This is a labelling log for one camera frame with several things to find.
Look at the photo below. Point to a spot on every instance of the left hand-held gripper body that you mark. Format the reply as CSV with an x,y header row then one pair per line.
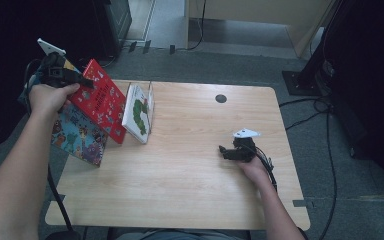
x,y
55,71

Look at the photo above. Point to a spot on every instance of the colourful animals picture book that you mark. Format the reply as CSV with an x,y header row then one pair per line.
x,y
80,140

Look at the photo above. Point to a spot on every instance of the black metal stand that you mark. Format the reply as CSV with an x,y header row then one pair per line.
x,y
300,83

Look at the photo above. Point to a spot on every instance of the black round table grommet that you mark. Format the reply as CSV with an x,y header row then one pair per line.
x,y
220,98

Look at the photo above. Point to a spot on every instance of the person's left hand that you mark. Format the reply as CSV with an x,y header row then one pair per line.
x,y
46,100

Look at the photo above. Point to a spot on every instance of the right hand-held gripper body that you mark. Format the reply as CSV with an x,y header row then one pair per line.
x,y
243,151

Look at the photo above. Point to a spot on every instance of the white caterpillar picture book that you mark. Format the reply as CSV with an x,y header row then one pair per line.
x,y
136,113

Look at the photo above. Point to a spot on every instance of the black cabinet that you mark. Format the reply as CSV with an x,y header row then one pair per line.
x,y
113,26

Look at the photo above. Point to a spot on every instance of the clear acrylic book rack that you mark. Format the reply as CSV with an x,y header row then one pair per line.
x,y
152,96

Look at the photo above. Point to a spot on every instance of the beige wooden cabinet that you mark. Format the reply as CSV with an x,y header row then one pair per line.
x,y
263,11

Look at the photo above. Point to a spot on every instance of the person's right hand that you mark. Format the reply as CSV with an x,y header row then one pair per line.
x,y
255,170

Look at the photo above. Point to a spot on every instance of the red picture book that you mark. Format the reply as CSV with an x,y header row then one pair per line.
x,y
103,103

